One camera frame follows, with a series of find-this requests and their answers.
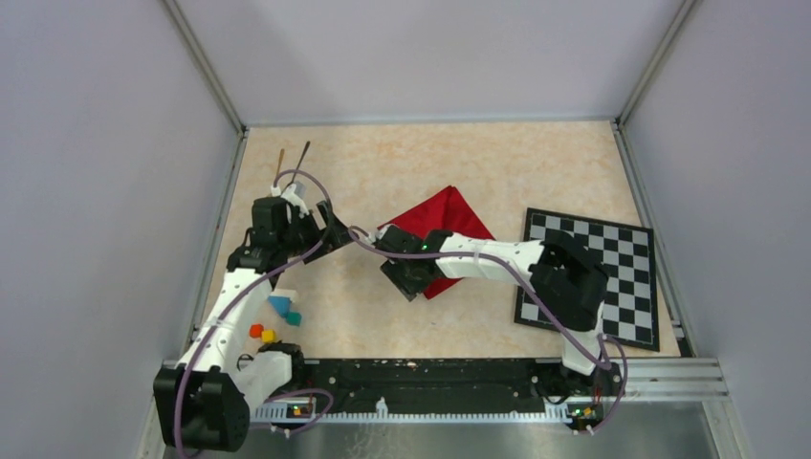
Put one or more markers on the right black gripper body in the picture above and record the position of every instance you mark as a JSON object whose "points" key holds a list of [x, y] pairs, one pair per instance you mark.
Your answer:
{"points": [[407, 282]]}

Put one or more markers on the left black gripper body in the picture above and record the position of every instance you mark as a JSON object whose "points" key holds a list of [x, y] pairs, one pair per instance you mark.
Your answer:
{"points": [[300, 235]]}

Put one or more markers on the red cloth napkin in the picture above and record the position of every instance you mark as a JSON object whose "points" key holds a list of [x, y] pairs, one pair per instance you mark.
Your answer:
{"points": [[446, 210]]}

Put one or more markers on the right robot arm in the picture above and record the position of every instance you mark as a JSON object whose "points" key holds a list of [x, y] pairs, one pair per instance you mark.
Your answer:
{"points": [[566, 281]]}

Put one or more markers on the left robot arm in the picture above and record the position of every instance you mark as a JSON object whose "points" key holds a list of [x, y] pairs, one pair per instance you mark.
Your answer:
{"points": [[234, 317]]}

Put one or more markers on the teal cube block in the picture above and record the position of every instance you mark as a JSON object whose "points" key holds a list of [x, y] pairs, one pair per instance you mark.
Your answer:
{"points": [[293, 318]]}

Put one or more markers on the gold spoon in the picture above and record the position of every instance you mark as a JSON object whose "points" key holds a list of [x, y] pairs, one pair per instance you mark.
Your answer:
{"points": [[279, 164]]}

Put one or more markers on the black fork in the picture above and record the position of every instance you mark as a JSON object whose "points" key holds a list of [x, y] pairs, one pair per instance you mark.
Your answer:
{"points": [[300, 161]]}

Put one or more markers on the yellow cube block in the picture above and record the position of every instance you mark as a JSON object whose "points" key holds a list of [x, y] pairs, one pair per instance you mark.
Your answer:
{"points": [[268, 336]]}

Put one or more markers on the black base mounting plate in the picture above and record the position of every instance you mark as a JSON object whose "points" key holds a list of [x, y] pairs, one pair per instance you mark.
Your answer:
{"points": [[449, 386]]}

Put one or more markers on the black white checkerboard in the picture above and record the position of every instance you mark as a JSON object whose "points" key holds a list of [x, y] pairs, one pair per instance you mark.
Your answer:
{"points": [[630, 312]]}

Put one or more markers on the aluminium front rail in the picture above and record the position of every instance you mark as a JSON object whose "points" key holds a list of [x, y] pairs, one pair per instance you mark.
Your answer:
{"points": [[643, 380]]}

